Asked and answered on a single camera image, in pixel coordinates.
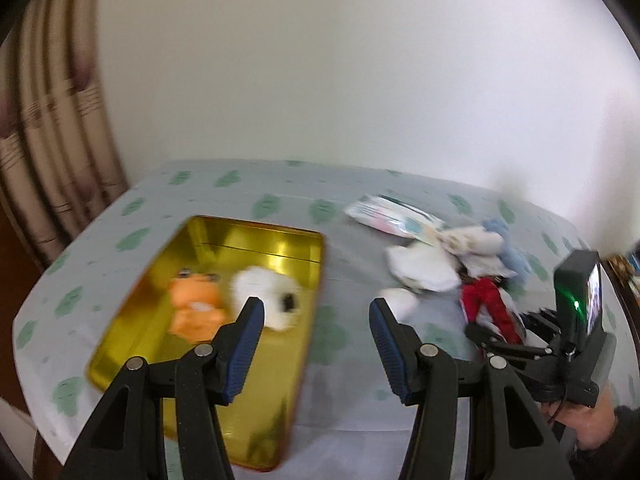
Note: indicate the person's right hand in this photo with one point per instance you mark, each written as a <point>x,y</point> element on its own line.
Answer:
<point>592,425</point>

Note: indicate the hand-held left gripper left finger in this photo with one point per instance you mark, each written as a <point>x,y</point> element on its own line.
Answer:
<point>244,352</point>

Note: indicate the cream plush toy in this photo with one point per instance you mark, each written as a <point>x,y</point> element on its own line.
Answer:
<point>472,242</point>

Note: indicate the white plush toy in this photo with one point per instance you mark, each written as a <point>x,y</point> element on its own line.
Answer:
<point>272,295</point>

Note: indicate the beige striped curtain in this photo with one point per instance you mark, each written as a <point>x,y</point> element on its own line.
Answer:
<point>50,135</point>

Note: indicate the white tissue packet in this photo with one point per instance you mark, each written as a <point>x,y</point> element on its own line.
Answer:
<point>390,217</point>

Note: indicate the white cloth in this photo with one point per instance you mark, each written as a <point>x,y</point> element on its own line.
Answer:
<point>420,265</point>

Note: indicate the orange plush toy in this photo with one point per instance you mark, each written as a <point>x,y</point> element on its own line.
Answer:
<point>192,305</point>

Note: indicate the light blue plush toy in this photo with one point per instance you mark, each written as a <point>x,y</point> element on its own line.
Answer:
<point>512,255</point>

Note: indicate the dark wooden furniture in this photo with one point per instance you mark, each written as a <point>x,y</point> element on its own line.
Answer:
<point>625,280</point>

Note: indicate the red and gold tin box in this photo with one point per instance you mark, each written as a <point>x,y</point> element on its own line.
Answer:
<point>250,370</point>

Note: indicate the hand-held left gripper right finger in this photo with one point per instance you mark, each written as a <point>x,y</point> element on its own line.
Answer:
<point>388,352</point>

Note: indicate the small white soft ball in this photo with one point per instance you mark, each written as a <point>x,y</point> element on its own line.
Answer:
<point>400,301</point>

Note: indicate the green cloud print tablecloth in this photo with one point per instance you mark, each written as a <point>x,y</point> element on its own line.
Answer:
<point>350,410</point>

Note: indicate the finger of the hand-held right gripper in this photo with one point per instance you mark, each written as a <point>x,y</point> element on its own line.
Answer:
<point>542,322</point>
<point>500,345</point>

